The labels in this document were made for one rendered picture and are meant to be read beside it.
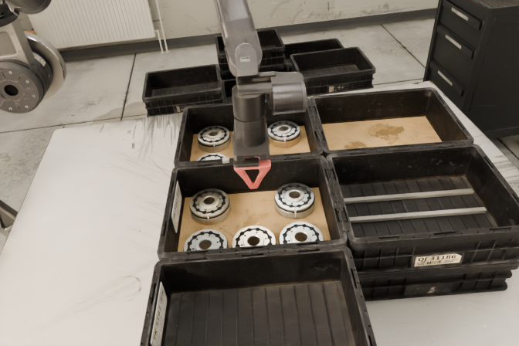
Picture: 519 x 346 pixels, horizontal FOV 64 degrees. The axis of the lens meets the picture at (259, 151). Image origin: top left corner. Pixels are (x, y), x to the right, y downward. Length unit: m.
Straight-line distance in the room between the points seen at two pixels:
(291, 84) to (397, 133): 0.71
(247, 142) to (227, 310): 0.37
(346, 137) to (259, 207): 0.40
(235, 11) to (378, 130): 0.77
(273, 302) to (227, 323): 0.10
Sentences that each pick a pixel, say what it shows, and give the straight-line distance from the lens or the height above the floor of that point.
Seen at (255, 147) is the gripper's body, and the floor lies 1.16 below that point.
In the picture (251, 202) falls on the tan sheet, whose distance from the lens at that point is 1.12.
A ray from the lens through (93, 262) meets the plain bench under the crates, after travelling 1.28.
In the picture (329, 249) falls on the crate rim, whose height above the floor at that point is 0.93.
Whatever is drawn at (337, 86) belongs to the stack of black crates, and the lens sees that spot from 2.26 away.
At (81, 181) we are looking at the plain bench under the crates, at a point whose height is 0.70.
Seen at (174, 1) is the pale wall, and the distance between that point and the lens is 4.05.
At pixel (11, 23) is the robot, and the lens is 1.19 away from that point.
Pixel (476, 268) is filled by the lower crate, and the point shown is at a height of 0.81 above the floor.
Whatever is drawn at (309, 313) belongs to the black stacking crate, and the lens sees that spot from 0.92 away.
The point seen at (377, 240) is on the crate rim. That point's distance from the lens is 0.91.
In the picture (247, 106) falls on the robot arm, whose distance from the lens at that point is 0.71.
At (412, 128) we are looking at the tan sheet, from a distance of 1.42.
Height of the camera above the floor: 1.62
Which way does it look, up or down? 38 degrees down
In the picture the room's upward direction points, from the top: 5 degrees counter-clockwise
